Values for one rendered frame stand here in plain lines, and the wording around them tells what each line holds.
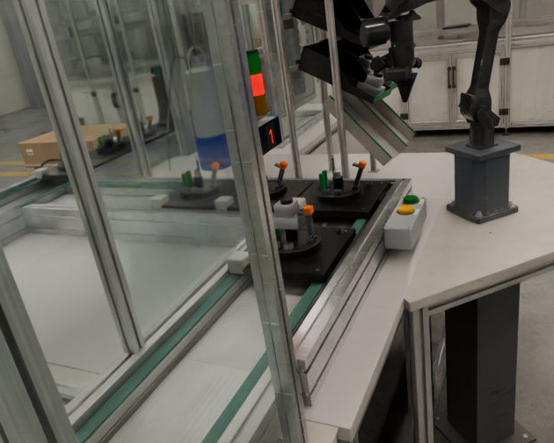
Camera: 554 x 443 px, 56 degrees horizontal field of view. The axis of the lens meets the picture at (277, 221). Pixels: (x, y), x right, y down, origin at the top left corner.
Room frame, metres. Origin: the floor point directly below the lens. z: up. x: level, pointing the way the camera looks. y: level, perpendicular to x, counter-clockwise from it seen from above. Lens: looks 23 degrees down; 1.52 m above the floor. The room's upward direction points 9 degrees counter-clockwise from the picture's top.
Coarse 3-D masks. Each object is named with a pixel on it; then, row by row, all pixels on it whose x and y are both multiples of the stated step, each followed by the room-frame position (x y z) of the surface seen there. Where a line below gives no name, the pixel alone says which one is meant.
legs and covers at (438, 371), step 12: (444, 324) 1.81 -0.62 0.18; (444, 336) 1.73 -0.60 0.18; (444, 348) 1.66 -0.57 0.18; (384, 360) 0.89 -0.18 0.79; (432, 360) 1.33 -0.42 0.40; (444, 360) 1.59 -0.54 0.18; (432, 372) 1.33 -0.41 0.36; (444, 372) 1.55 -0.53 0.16; (432, 384) 1.32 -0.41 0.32; (432, 396) 1.31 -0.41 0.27
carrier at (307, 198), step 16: (320, 176) 1.44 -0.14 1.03; (336, 176) 1.42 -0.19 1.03; (304, 192) 1.49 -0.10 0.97; (320, 192) 1.42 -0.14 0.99; (336, 192) 1.37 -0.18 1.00; (352, 192) 1.38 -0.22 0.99; (368, 192) 1.41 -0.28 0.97; (320, 208) 1.35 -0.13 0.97; (336, 208) 1.33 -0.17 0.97; (352, 208) 1.31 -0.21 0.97; (368, 208) 1.29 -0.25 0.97
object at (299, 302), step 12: (312, 216) 1.43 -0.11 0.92; (360, 228) 1.23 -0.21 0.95; (288, 288) 1.03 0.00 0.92; (300, 288) 1.03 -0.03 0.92; (312, 288) 0.96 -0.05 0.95; (288, 300) 0.98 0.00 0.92; (300, 300) 0.93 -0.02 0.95; (312, 300) 0.92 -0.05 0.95; (288, 312) 0.94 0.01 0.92; (300, 312) 0.88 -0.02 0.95; (300, 324) 0.85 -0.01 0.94
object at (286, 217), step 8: (280, 200) 1.13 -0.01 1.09; (288, 200) 1.12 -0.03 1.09; (296, 200) 1.14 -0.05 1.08; (280, 208) 1.12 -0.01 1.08; (288, 208) 1.11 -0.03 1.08; (296, 208) 1.13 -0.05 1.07; (280, 216) 1.12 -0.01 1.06; (288, 216) 1.11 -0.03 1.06; (296, 216) 1.11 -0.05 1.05; (304, 216) 1.14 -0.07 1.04; (280, 224) 1.12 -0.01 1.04; (288, 224) 1.11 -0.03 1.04; (296, 224) 1.10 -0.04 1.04
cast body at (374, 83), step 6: (372, 72) 1.65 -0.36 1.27; (372, 78) 1.62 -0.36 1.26; (378, 78) 1.61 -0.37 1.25; (360, 84) 1.66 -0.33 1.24; (366, 84) 1.63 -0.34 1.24; (372, 84) 1.62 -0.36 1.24; (378, 84) 1.61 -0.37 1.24; (366, 90) 1.64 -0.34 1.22; (372, 90) 1.62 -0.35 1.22; (378, 90) 1.61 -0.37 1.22; (384, 90) 1.65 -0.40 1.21
